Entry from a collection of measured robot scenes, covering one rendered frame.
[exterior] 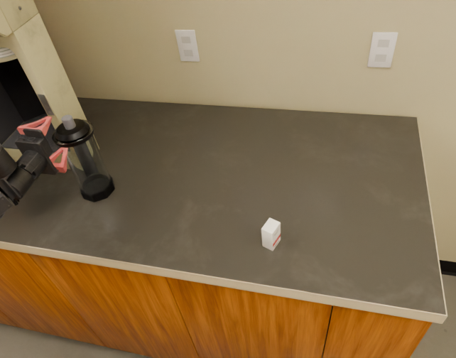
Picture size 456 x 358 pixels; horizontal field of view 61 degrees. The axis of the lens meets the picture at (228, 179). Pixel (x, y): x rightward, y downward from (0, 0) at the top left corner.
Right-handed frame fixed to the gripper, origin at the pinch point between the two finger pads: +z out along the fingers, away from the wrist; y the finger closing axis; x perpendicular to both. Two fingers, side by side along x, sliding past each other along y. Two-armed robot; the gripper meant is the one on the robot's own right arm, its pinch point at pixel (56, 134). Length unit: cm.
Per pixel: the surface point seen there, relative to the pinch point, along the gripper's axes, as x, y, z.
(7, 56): 18.0, 12.7, 15.1
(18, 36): 8.9, 19.4, 12.9
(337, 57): -67, -8, 55
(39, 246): 7.4, -26.1, -17.6
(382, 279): -82, -27, -12
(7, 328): 78, -120, -14
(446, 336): -125, -121, 22
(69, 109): 9.1, -5.9, 17.6
